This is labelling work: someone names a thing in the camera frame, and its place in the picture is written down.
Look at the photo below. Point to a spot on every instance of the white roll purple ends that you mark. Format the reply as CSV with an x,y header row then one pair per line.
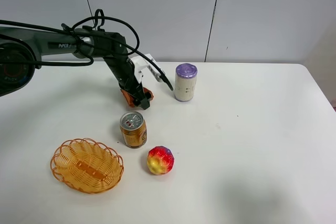
x,y
185,81

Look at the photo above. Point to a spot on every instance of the orange waffle slice toy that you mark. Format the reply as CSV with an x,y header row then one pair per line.
x,y
132,102

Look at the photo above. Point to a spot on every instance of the red yellow bumpy ball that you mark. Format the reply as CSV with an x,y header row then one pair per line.
x,y
160,160

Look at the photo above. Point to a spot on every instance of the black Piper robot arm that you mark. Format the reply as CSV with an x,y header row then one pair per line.
x,y
22,50

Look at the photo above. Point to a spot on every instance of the orange woven plastic basket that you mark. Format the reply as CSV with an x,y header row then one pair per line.
x,y
87,166

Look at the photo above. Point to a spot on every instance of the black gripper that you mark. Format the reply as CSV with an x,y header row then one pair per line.
x,y
123,70

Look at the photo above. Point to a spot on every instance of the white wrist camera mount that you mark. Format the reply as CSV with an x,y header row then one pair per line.
x,y
140,64

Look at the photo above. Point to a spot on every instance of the gold drink can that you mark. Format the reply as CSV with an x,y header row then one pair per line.
x,y
133,129

